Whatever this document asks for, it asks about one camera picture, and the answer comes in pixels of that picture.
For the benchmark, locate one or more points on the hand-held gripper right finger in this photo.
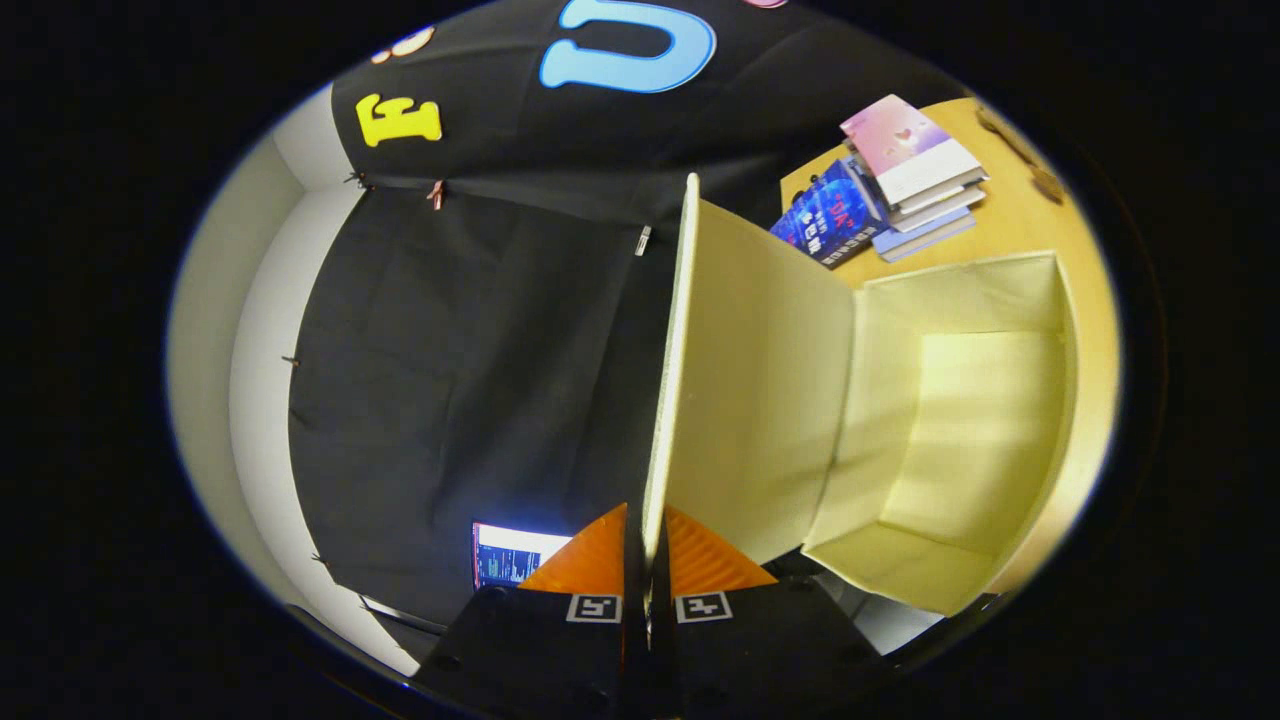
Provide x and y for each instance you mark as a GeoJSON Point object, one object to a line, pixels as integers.
{"type": "Point", "coordinates": [750, 640]}

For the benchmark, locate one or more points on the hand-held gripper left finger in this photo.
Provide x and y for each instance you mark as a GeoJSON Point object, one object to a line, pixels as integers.
{"type": "Point", "coordinates": [540, 640]}

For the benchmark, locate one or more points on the green fabric storage box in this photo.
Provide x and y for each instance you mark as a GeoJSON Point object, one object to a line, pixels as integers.
{"type": "Point", "coordinates": [760, 380]}

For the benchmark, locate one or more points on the computer screen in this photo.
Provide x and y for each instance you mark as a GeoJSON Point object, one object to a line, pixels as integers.
{"type": "Point", "coordinates": [510, 555]}

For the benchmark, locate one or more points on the black backdrop cloth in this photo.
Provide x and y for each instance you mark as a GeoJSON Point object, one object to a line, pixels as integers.
{"type": "Point", "coordinates": [450, 350]}

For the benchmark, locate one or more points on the small white clip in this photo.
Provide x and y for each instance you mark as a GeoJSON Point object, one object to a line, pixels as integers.
{"type": "Point", "coordinates": [643, 240]}

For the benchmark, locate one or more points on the pale blue book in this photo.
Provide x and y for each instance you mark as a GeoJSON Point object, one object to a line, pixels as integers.
{"type": "Point", "coordinates": [925, 238]}

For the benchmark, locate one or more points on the white book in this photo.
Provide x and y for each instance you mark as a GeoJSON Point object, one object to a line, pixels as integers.
{"type": "Point", "coordinates": [940, 205]}

